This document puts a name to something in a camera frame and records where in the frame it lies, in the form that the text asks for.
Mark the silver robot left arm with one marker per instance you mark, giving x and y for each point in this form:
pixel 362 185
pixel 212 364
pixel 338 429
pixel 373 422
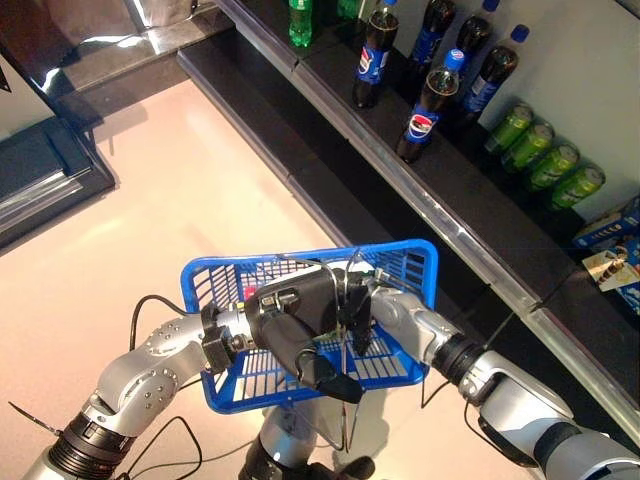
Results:
pixel 135 380

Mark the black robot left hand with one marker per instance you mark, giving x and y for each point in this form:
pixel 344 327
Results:
pixel 305 305

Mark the black store shelf unit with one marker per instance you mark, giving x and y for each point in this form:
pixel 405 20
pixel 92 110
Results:
pixel 390 165

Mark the beige wafer roll box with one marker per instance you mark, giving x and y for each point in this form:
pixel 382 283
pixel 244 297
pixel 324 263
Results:
pixel 607 267

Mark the silver robot left leg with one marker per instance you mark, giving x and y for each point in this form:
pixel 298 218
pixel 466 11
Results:
pixel 280 445

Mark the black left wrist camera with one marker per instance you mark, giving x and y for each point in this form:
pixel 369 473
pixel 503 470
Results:
pixel 220 345

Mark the brown reflective stand panel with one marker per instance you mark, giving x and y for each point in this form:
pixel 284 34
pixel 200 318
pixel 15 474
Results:
pixel 100 45

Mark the tall blue oreo box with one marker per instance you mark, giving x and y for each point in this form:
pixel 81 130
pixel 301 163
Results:
pixel 610 227

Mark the dark glass display counter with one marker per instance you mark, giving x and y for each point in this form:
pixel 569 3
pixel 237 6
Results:
pixel 45 170

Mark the black robot right foot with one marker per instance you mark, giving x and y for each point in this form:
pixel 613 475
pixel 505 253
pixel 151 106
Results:
pixel 355 470

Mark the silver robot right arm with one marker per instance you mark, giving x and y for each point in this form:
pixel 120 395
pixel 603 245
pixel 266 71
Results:
pixel 500 380

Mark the blue plastic shopping basket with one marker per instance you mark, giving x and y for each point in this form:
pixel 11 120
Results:
pixel 430 270

